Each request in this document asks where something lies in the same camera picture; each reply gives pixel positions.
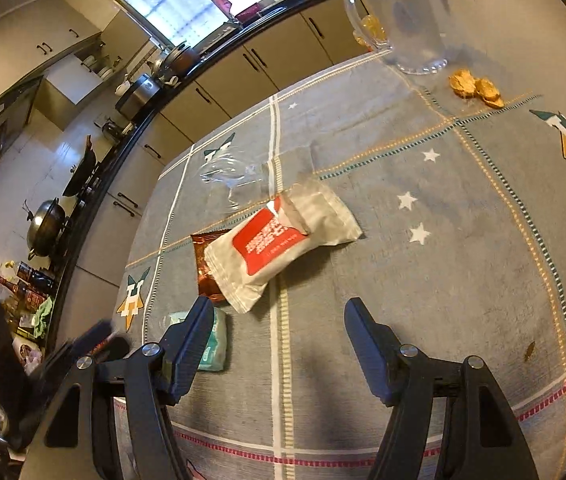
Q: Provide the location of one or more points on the black kitchen counter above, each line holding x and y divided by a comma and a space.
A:
128, 135

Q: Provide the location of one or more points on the white red plastic packet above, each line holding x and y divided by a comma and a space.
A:
273, 245

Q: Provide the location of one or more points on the pink cloth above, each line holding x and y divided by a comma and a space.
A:
224, 4

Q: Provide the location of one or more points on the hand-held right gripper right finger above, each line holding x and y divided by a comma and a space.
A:
373, 355

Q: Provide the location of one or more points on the clear plastic wrapper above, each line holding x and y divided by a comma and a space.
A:
228, 175

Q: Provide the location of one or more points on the silver rice cooker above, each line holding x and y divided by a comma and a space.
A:
138, 94

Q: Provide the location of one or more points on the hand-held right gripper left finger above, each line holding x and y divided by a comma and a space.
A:
190, 355

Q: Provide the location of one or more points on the teal tissue pack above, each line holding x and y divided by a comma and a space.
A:
213, 345

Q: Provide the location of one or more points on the steel kettle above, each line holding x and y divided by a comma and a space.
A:
113, 131

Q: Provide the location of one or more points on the small brown scrap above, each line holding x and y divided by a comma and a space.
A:
530, 351

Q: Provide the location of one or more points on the glass pitcher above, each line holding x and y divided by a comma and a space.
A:
408, 25

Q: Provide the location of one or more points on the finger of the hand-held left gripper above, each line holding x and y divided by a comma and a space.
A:
93, 342

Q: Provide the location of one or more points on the grey printed tablecloth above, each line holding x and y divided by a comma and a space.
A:
438, 260

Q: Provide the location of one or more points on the black frying pan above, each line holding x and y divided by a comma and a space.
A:
83, 170

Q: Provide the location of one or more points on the green dish cloth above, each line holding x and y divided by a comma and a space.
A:
43, 316

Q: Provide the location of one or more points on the red label sauce bottle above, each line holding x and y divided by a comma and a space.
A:
23, 292

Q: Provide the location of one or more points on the steel wok with lid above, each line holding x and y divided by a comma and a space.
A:
45, 225

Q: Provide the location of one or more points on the brown snack packet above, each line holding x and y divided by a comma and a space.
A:
203, 260

